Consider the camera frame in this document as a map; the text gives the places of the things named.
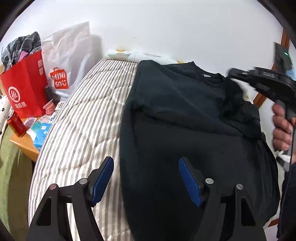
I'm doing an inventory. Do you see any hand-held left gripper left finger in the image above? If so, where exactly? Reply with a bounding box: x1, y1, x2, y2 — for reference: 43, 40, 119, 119
25, 156, 115, 241

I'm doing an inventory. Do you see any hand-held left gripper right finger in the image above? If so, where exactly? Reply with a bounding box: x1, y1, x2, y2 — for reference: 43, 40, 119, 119
178, 157, 266, 241

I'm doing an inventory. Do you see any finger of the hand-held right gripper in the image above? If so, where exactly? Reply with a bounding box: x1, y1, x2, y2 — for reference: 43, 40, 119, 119
228, 67, 255, 86

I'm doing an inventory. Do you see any black sweatshirt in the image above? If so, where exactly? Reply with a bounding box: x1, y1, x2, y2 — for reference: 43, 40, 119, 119
119, 60, 281, 241

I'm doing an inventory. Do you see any person's right hand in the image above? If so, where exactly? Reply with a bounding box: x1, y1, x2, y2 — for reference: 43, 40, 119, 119
272, 102, 293, 151

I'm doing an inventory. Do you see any striped quilted mattress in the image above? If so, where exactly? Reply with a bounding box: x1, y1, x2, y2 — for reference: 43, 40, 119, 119
28, 58, 144, 241

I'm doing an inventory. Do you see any blue box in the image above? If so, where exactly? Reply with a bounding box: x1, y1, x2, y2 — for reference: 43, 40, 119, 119
33, 123, 52, 151

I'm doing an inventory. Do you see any wooden nightstand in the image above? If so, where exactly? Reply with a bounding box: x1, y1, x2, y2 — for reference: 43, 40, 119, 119
10, 117, 41, 163

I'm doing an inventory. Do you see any green blanket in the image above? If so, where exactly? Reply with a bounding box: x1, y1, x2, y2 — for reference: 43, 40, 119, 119
0, 125, 34, 232

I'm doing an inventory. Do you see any pink container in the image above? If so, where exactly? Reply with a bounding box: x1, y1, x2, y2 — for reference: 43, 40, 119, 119
43, 102, 55, 115

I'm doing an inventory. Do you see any person's dark clothing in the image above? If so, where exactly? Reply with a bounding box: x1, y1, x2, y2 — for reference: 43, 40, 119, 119
276, 162, 296, 239

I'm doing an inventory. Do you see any dark bottle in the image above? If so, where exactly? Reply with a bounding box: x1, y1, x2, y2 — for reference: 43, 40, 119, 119
45, 85, 54, 105

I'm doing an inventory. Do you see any red drink can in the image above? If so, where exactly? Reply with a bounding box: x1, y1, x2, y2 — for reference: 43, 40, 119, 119
6, 110, 28, 138

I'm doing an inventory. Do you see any white printed rolled bedding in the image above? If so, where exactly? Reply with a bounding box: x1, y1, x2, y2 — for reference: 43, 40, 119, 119
104, 47, 183, 64

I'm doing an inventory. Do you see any white spotted cloth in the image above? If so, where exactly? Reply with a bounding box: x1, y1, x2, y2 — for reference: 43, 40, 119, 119
0, 94, 12, 149

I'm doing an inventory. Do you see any red paper bag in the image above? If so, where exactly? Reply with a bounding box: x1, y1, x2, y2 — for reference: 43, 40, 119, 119
1, 50, 49, 118

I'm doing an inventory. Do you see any white plastic bag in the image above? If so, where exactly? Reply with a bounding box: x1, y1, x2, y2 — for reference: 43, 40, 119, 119
41, 21, 93, 100

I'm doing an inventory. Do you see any plaid cloth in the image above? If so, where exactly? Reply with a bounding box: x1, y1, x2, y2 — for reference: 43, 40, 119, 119
1, 32, 42, 70

